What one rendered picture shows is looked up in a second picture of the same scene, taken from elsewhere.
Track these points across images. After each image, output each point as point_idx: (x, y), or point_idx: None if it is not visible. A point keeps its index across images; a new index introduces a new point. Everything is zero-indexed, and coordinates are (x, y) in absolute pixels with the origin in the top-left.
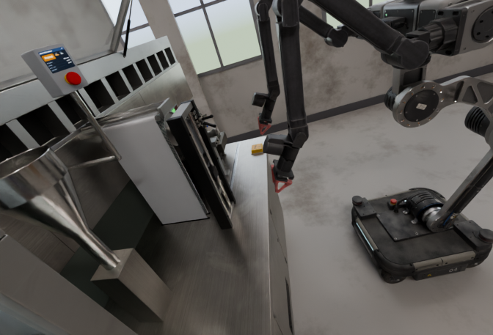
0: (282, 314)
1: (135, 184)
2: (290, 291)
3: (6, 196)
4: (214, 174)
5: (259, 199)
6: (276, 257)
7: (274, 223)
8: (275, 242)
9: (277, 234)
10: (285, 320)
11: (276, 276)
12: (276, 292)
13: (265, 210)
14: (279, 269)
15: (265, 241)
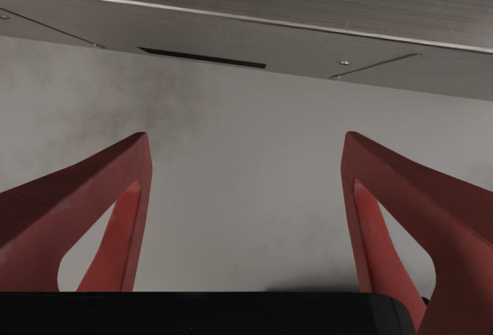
0: (83, 26)
1: None
2: (261, 70)
3: None
4: None
5: None
6: (236, 40)
7: (406, 64)
8: (306, 50)
9: (373, 67)
10: (103, 34)
11: (158, 28)
12: (75, 13)
13: (288, 1)
14: (222, 45)
15: None
